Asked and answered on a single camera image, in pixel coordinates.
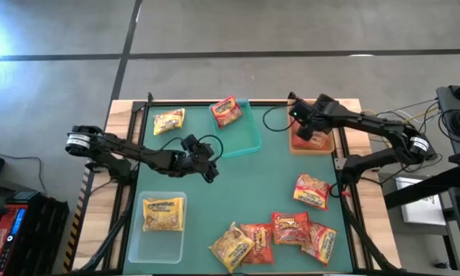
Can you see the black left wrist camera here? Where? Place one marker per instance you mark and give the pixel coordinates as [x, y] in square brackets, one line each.
[193, 143]

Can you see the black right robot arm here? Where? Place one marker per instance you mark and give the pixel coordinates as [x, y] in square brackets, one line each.
[368, 122]

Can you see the red and yellow noodle pack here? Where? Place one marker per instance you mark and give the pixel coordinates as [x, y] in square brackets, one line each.
[322, 243]
[311, 191]
[226, 112]

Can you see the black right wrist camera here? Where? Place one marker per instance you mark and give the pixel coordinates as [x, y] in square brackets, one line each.
[301, 111]

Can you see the yellow black hazard tape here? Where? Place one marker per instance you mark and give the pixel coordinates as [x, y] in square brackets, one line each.
[76, 230]

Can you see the black plastic crate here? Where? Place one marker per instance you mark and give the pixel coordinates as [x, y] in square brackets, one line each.
[46, 230]

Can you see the black diagonal beam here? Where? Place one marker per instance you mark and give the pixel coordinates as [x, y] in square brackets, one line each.
[418, 191]

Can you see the red equipment case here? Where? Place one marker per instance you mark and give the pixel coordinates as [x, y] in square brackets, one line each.
[0, 237]

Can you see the white cardboard box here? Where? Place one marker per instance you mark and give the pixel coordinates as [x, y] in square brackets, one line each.
[421, 211]

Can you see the black side desk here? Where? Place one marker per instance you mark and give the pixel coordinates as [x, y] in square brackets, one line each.
[446, 103]

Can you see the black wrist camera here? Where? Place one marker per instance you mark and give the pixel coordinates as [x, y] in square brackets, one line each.
[301, 111]
[193, 143]

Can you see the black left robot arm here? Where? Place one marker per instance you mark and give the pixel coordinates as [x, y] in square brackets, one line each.
[111, 145]

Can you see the green table mat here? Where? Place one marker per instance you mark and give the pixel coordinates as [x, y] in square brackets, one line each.
[253, 176]

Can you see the teal plastic bin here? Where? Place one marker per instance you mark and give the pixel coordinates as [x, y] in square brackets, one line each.
[241, 142]

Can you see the orange plastic bin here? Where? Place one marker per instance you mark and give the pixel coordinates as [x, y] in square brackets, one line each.
[310, 152]

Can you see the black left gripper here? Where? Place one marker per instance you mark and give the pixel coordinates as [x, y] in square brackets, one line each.
[189, 165]

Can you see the black aluminium table frame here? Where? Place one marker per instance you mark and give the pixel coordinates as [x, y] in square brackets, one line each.
[138, 107]

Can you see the yellow Maruchan noodle pack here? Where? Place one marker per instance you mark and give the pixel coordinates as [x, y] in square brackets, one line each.
[168, 122]
[163, 214]
[230, 249]

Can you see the clear plastic bin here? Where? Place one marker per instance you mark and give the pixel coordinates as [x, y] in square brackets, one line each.
[157, 249]

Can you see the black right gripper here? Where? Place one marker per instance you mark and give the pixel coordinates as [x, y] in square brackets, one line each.
[322, 113]

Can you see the orange Maruchan noodle pack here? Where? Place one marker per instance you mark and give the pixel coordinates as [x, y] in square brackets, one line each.
[318, 142]
[260, 245]
[291, 229]

